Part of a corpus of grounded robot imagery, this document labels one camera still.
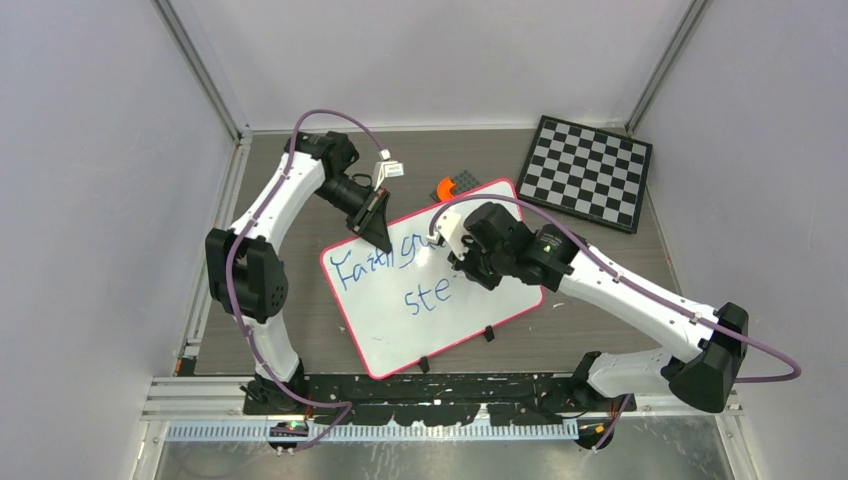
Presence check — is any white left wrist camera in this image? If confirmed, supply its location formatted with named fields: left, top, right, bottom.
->
left=372, top=149, right=405, bottom=191

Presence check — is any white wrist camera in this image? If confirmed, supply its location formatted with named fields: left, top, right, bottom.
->
left=426, top=210, right=468, bottom=261
left=372, top=149, right=405, bottom=191

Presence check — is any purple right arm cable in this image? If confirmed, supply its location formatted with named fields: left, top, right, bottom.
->
left=427, top=192, right=803, bottom=454

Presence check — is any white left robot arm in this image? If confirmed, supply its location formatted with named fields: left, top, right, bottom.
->
left=204, top=132, right=392, bottom=414

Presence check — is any grey lego baseplate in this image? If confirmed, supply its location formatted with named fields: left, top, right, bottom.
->
left=430, top=170, right=481, bottom=203

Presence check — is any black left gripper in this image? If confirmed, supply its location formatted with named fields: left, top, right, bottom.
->
left=315, top=174, right=392, bottom=253

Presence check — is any black and white chessboard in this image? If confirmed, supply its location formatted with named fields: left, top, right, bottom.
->
left=515, top=115, right=653, bottom=234

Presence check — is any aluminium frame rail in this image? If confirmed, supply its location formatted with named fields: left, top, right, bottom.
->
left=140, top=374, right=745, bottom=444

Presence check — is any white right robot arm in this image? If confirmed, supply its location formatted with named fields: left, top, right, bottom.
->
left=430, top=194, right=749, bottom=413

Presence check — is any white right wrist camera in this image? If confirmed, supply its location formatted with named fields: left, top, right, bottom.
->
left=426, top=210, right=468, bottom=261

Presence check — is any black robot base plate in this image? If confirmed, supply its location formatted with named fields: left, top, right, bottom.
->
left=241, top=373, right=623, bottom=427

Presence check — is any orange curved block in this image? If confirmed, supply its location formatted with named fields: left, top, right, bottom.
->
left=434, top=177, right=456, bottom=202

